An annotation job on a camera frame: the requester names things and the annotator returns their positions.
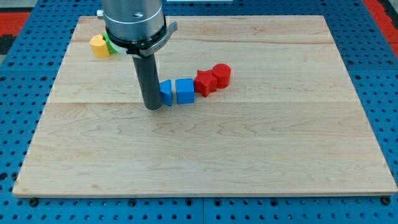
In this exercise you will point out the yellow heart block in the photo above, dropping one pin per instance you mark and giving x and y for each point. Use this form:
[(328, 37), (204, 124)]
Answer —
[(99, 46)]

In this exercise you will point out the blue cube block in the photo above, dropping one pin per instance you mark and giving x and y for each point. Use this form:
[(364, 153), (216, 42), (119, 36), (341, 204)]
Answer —
[(185, 91)]

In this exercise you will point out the blue triangular block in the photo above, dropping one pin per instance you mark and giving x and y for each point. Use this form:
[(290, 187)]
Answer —
[(166, 92)]

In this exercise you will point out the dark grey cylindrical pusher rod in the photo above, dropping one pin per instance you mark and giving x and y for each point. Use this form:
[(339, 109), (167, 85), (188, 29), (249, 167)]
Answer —
[(146, 70)]

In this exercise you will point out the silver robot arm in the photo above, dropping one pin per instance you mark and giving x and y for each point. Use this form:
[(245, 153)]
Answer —
[(139, 28)]

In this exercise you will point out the light wooden board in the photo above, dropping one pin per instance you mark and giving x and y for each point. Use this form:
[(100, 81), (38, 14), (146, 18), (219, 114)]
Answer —
[(290, 124)]

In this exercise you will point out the red star block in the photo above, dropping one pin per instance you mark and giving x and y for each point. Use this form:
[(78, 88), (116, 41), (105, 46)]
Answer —
[(205, 83)]

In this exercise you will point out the red cylinder block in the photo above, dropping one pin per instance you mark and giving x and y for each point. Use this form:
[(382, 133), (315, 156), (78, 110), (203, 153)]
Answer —
[(222, 72)]

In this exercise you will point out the green block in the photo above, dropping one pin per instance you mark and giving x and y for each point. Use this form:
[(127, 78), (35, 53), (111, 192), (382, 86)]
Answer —
[(108, 43)]

